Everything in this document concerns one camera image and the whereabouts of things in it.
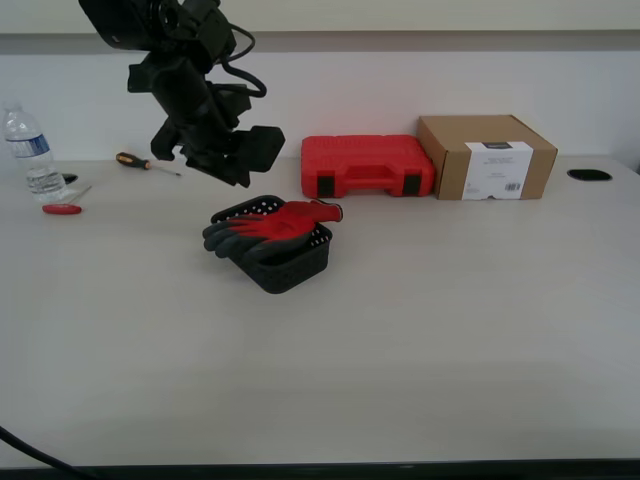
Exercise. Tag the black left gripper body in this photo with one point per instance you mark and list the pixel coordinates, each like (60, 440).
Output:
(185, 95)

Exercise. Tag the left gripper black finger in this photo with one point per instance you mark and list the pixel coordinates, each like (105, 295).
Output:
(260, 147)
(164, 142)

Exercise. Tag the red and grey work glove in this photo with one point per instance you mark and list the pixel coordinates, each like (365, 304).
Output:
(280, 225)

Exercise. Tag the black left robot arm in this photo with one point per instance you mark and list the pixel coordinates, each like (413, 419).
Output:
(130, 20)

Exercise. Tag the black perforated plastic basket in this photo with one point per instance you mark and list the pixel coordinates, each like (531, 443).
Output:
(285, 272)

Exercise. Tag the orange and black screwdriver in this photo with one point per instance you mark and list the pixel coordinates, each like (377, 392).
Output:
(132, 160)

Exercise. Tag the red plastic tool case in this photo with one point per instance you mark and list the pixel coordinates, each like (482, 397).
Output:
(365, 160)

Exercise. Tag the clear plastic water bottle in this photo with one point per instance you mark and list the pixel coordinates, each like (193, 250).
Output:
(35, 155)

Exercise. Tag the brown cardboard box white label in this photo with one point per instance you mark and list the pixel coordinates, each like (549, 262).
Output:
(450, 165)

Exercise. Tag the grey wall trim strip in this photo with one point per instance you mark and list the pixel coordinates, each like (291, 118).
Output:
(450, 42)

